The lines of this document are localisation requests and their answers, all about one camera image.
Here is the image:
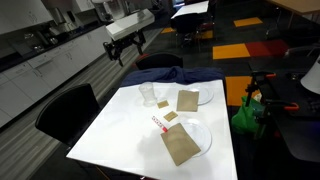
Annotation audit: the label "white lampshade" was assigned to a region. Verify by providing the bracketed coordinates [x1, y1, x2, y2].
[300, 54, 320, 95]

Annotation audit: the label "blue denim cloth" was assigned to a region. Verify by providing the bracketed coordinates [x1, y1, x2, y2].
[119, 65, 227, 88]

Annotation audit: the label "white background table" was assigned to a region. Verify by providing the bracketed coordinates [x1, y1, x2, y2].
[170, 0, 210, 20]

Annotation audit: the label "green bag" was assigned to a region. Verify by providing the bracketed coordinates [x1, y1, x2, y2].
[230, 96, 266, 136]

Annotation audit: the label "black background chair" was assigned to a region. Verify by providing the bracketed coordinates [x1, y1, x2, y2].
[170, 12, 214, 44]

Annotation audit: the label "wooden table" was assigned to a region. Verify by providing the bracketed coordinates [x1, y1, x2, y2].
[266, 0, 320, 16]

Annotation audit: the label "black clamp orange handle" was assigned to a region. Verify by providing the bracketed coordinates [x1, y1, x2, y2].
[244, 71, 278, 108]
[263, 99, 300, 134]

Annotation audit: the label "white kitchen base cabinets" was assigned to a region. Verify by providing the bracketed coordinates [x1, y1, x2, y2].
[0, 24, 113, 129]

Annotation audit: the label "brown paper napkin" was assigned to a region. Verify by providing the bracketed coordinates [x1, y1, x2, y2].
[160, 122, 202, 167]
[176, 89, 200, 113]

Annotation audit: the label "small brown paper packet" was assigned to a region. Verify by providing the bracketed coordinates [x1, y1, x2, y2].
[163, 110, 179, 123]
[157, 99, 170, 110]

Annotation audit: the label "clear plastic measuring cup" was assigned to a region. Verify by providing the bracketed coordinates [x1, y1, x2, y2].
[138, 81, 158, 108]

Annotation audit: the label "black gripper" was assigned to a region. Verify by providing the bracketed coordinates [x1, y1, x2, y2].
[103, 30, 148, 67]

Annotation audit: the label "white wall cabinets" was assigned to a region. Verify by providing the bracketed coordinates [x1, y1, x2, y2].
[0, 0, 54, 36]

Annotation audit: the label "black side table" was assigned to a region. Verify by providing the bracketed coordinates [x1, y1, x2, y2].
[248, 56, 320, 164]

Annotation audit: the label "grey marker with red dots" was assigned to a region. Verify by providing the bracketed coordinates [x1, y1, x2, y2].
[151, 115, 169, 133]

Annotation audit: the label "clear plastic plate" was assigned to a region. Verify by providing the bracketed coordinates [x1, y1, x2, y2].
[186, 84, 215, 106]
[178, 117, 213, 158]

